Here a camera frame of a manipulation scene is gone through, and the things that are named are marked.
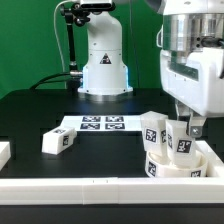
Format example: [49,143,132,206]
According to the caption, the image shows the white front rail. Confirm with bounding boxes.
[0,178,224,205]

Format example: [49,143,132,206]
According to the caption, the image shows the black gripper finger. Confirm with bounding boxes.
[175,101,204,137]

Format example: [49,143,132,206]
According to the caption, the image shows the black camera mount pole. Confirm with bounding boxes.
[60,3,90,91]

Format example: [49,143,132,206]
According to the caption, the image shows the white block at left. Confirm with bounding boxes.
[0,142,11,171]

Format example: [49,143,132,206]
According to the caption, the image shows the white marker sheet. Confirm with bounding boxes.
[61,115,141,132]

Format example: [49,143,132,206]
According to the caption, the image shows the white cable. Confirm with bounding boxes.
[53,0,74,64]

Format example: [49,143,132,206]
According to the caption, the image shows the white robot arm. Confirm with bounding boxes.
[81,0,224,137]

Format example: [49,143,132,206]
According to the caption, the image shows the black cables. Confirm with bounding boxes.
[29,73,81,90]

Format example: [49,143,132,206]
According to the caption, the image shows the white right rail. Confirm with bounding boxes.
[196,140,224,178]

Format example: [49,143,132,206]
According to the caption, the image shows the white rail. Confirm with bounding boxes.
[196,140,224,178]
[0,178,224,205]

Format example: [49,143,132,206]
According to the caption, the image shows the white round stool seat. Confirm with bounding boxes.
[145,151,208,178]

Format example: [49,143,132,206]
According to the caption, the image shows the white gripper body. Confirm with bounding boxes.
[160,48,224,117]

